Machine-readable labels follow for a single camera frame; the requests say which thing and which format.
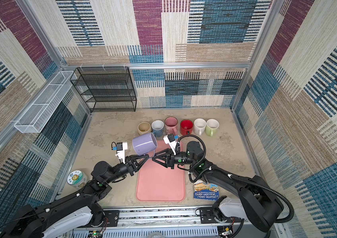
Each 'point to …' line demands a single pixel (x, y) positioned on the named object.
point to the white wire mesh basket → (35, 119)
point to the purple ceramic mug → (143, 144)
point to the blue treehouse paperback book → (204, 191)
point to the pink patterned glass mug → (171, 124)
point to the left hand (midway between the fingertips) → (148, 156)
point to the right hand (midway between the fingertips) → (154, 159)
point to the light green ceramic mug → (212, 124)
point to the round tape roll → (77, 178)
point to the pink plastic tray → (156, 182)
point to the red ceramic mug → (186, 127)
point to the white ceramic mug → (199, 126)
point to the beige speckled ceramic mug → (143, 128)
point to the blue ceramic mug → (157, 127)
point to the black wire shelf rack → (106, 89)
